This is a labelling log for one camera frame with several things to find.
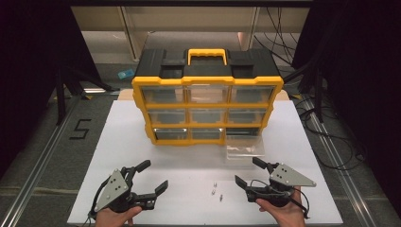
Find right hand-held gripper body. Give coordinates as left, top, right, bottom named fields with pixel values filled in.
left=245, top=162, right=318, bottom=209

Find person's right hand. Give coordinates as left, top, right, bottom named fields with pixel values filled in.
left=255, top=185, right=307, bottom=227

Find black metal stand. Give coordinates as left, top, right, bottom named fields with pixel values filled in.
left=55, top=64, right=121, bottom=126

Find black hanging cables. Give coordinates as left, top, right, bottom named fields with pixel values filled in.
left=253, top=7, right=301, bottom=68

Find white shelf unit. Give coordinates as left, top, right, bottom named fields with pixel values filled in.
left=70, top=6, right=311, bottom=65

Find clear plastic drawer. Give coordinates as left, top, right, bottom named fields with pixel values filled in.
left=224, top=127, right=266, bottom=159

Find black floor cables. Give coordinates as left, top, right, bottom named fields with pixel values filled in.
left=294, top=94, right=368, bottom=172

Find yellow and black organizer cabinet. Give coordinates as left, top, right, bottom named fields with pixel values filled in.
left=131, top=47, right=285, bottom=147

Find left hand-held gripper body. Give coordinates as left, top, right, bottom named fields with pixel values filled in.
left=90, top=166, right=158, bottom=214

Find person's left hand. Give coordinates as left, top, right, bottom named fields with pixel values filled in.
left=94, top=205, right=143, bottom=227

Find black curtain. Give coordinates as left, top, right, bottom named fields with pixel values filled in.
left=0, top=0, right=103, bottom=179
left=291, top=0, right=401, bottom=218

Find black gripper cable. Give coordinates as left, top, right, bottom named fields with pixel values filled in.
left=86, top=179, right=112, bottom=221
left=249, top=179, right=311, bottom=219

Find small blue box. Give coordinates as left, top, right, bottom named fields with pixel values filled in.
left=117, top=68, right=136, bottom=80

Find metal floor rail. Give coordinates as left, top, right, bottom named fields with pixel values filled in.
left=301, top=96, right=379, bottom=227
left=0, top=94, right=85, bottom=227

